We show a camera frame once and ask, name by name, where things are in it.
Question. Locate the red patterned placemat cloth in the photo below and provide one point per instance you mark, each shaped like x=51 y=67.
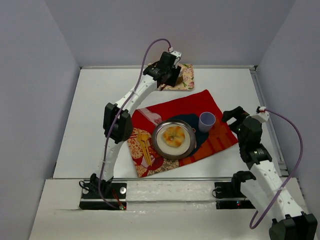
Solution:
x=187 y=109

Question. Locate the aluminium front rail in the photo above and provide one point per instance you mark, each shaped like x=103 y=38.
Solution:
x=219 y=179

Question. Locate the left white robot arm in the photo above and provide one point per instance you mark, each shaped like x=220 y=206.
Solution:
x=117 y=119

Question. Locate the metal tongs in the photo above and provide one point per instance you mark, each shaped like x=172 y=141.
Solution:
x=163 y=86

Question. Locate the yellow plastic fork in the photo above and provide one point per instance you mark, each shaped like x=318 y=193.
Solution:
x=141 y=145

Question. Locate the floral serving tray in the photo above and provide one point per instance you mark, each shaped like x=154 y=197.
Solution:
x=187 y=71

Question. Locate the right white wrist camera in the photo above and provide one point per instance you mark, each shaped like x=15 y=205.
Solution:
x=261 y=114

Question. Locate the yellow plastic spoon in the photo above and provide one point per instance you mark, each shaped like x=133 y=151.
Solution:
x=144 y=138

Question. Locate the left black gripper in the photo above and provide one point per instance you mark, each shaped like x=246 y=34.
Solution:
x=174 y=77

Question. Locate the steel plate white centre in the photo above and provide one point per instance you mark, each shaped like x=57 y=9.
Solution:
x=173 y=153

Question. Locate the dark brown chocolate bread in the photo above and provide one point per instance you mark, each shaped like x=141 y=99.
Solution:
x=179 y=80

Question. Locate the lilac plastic cup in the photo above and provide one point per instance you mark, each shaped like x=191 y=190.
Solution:
x=206 y=122

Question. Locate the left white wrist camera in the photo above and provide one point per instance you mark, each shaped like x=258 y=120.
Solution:
x=174 y=52

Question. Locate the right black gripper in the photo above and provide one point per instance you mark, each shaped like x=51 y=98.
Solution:
x=238 y=119

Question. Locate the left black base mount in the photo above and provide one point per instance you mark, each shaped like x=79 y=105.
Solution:
x=91 y=200

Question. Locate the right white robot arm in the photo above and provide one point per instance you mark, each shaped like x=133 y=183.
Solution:
x=261 y=184

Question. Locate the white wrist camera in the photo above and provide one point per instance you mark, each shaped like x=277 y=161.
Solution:
x=261 y=114
x=174 y=52

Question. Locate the aluminium right side rail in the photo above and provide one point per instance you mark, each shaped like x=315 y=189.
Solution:
x=283 y=170

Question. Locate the aluminium rail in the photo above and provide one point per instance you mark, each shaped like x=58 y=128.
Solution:
x=283 y=170
x=219 y=179

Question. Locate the ring shaped twisted bread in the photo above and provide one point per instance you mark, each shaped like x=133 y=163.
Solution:
x=174 y=136

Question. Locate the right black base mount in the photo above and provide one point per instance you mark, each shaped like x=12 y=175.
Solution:
x=228 y=199

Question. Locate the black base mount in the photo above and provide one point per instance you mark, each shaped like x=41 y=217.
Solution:
x=228 y=199
x=91 y=200

